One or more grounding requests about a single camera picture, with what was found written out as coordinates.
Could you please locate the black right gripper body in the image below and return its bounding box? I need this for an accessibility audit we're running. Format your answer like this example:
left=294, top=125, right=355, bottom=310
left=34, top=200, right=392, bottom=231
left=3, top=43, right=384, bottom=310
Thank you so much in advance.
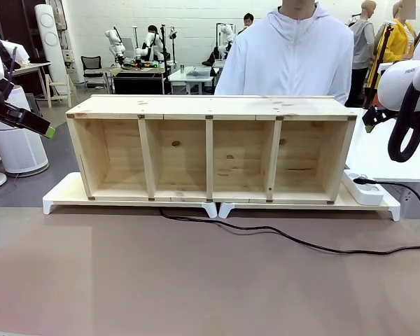
left=362, top=104, right=399, bottom=126

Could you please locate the black power cable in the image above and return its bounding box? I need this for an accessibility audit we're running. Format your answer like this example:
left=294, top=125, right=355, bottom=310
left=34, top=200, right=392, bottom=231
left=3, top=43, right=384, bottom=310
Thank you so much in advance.
left=158, top=177, right=420, bottom=256

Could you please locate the white cylindrical air purifier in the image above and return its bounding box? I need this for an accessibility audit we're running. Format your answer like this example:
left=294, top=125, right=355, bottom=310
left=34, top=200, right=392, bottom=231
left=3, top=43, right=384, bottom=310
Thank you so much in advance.
left=0, top=85, right=50, bottom=176

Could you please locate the white side table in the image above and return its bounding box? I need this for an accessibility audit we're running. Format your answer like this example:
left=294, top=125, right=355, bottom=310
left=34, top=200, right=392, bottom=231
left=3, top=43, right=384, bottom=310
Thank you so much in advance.
left=344, top=107, right=420, bottom=184

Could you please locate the light wooden chair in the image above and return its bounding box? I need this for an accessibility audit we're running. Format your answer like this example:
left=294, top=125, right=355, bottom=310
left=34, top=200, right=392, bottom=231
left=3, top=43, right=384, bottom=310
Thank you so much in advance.
left=43, top=72, right=80, bottom=108

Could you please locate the wooden desk with clutter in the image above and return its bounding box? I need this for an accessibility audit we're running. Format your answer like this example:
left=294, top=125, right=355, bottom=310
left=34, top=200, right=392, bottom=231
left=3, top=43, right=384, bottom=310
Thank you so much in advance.
left=10, top=59, right=53, bottom=99

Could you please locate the black tripod stand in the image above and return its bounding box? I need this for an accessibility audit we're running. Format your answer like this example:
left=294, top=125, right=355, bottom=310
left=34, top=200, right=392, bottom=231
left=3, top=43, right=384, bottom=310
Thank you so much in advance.
left=363, top=21, right=396, bottom=110

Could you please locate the white power strip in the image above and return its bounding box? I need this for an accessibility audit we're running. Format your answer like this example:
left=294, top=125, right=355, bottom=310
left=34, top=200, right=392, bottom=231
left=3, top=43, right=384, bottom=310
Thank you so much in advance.
left=342, top=169, right=386, bottom=207

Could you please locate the mannequin in grey hoodie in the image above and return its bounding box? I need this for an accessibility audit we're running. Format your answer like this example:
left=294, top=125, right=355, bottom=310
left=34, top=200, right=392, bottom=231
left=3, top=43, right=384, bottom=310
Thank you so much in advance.
left=349, top=0, right=377, bottom=108

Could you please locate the white-legged wooden riser stand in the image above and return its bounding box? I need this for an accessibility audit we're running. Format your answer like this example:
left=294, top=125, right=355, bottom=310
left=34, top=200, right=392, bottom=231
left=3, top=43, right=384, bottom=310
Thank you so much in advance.
left=42, top=171, right=218, bottom=219
left=218, top=181, right=402, bottom=222

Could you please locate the white tower air conditioner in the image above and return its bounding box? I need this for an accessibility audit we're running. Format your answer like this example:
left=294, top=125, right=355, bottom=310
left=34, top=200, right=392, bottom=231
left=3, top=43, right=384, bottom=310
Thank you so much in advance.
left=34, top=3, right=75, bottom=85

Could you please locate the black mesh office chair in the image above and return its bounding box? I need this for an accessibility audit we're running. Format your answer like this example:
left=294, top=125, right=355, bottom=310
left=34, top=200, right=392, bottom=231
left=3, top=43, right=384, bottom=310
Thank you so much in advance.
left=80, top=55, right=109, bottom=89

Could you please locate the person in white hoodie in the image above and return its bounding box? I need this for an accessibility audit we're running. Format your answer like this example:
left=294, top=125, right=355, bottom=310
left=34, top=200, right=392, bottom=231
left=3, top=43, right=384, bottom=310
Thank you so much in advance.
left=214, top=0, right=356, bottom=106

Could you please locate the dark background work table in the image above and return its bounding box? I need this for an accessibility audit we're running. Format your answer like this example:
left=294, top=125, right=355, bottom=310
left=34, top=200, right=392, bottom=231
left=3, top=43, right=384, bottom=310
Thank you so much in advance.
left=108, top=65, right=167, bottom=96

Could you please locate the man in black shirt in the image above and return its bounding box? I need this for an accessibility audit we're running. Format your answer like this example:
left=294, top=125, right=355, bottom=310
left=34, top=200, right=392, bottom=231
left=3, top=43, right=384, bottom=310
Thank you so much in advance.
left=237, top=13, right=256, bottom=36

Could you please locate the four-compartment wooden shelf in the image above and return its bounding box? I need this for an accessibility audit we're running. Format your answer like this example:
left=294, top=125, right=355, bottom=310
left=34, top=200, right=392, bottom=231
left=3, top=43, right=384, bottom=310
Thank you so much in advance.
left=65, top=93, right=358, bottom=205

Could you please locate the white background table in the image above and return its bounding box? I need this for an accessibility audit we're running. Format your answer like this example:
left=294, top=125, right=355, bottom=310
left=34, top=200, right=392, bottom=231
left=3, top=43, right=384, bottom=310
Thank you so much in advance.
left=167, top=65, right=221, bottom=96

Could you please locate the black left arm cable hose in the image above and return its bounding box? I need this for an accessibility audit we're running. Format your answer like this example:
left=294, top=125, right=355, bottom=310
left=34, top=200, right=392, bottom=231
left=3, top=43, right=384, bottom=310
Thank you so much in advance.
left=0, top=38, right=19, bottom=85

